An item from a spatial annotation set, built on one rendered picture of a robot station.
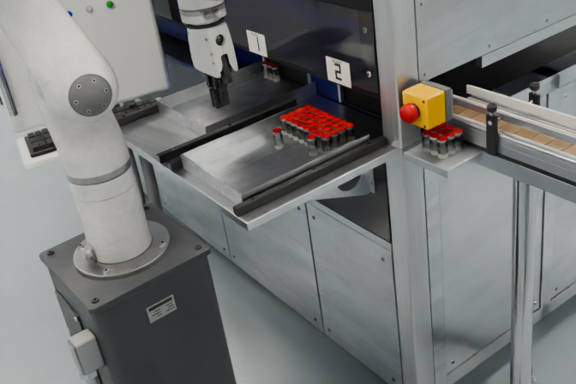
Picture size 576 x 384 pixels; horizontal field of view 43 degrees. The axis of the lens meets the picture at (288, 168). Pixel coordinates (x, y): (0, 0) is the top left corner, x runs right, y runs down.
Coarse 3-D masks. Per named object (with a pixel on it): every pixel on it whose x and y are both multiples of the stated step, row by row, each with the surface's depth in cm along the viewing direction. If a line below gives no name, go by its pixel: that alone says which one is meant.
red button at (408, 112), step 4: (408, 104) 151; (400, 108) 151; (404, 108) 150; (408, 108) 150; (412, 108) 150; (416, 108) 150; (400, 112) 151; (404, 112) 150; (408, 112) 149; (412, 112) 149; (416, 112) 150; (400, 116) 152; (404, 116) 151; (408, 116) 150; (412, 116) 149; (416, 116) 150; (404, 120) 151; (408, 120) 150; (412, 120) 150; (416, 120) 151
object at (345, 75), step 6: (330, 60) 171; (336, 60) 169; (330, 66) 171; (336, 66) 170; (342, 66) 168; (348, 66) 166; (330, 72) 172; (342, 72) 168; (348, 72) 167; (330, 78) 173; (342, 78) 169; (348, 78) 167; (342, 84) 170; (348, 84) 168
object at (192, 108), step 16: (256, 64) 213; (240, 80) 211; (256, 80) 210; (176, 96) 201; (192, 96) 204; (208, 96) 204; (240, 96) 201; (256, 96) 199; (272, 96) 198; (288, 96) 190; (304, 96) 194; (160, 112) 199; (176, 112) 190; (192, 112) 196; (208, 112) 194; (224, 112) 193; (240, 112) 183; (192, 128) 185; (208, 128) 179
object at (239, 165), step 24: (264, 120) 178; (216, 144) 172; (240, 144) 175; (264, 144) 173; (288, 144) 172; (360, 144) 163; (192, 168) 164; (216, 168) 166; (240, 168) 164; (264, 168) 163; (288, 168) 161; (240, 192) 148
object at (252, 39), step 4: (248, 32) 197; (252, 32) 195; (248, 36) 197; (252, 36) 196; (256, 36) 194; (260, 36) 192; (248, 40) 198; (252, 40) 196; (256, 40) 195; (260, 40) 193; (264, 40) 191; (252, 44) 197; (256, 44) 195; (260, 44) 194; (264, 44) 192; (252, 48) 198; (256, 48) 196; (260, 48) 195; (264, 48) 193; (256, 52) 197; (260, 52) 196; (264, 52) 194; (264, 56) 194
